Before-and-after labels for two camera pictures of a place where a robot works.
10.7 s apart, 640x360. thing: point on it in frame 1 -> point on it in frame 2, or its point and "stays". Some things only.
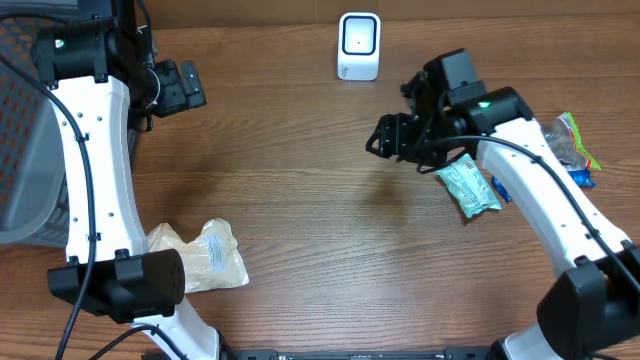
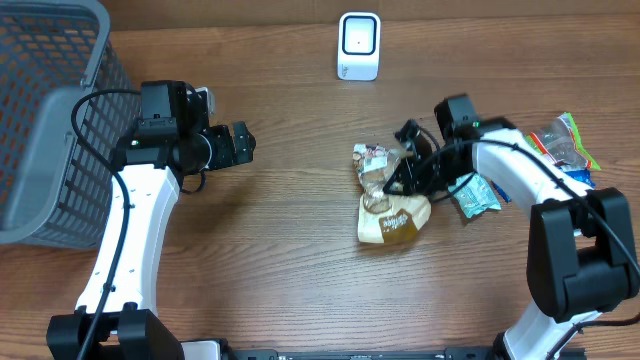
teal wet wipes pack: x=465 y=181 stays
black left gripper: x=179 y=96 -> x=225 y=153
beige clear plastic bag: x=211 y=261 -> x=385 y=217
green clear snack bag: x=562 y=136 stays
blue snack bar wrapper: x=582 y=177 stays
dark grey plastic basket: x=33 y=187 stays
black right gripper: x=392 y=139 -> x=413 y=185
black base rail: x=360 y=353 stays
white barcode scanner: x=359 y=44 stays
